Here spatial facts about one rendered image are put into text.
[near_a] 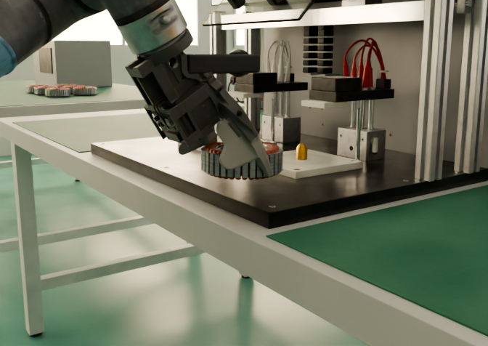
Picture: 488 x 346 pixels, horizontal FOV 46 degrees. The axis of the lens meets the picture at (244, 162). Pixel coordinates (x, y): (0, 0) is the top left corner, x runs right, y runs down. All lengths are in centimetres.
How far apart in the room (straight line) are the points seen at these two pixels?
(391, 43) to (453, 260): 61
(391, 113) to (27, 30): 75
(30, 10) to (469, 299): 52
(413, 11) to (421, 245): 40
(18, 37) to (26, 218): 140
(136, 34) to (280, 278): 32
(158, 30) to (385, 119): 64
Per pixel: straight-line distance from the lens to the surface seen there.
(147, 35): 67
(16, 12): 65
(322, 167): 93
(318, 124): 133
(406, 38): 115
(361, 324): 57
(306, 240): 68
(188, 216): 81
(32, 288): 209
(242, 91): 121
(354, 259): 63
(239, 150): 71
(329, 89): 100
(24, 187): 198
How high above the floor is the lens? 97
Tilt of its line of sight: 11 degrees down
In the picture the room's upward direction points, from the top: straight up
